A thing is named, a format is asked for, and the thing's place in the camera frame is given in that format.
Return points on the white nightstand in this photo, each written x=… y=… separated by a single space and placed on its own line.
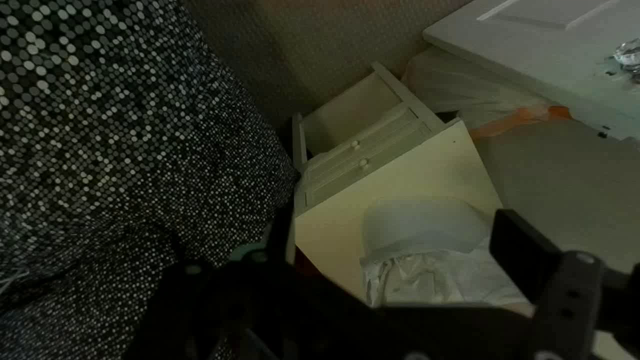
x=413 y=173

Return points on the crumpled silver foil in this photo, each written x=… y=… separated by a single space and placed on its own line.
x=628 y=57

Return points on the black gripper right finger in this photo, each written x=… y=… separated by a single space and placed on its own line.
x=552 y=287

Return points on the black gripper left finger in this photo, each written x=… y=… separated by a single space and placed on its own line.
x=220 y=307

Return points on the white panel door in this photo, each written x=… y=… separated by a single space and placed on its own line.
x=552 y=46

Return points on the black white dotted bedspread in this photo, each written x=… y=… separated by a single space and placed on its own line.
x=112 y=152

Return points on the white nightstand drawer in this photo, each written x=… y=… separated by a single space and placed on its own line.
x=367 y=157

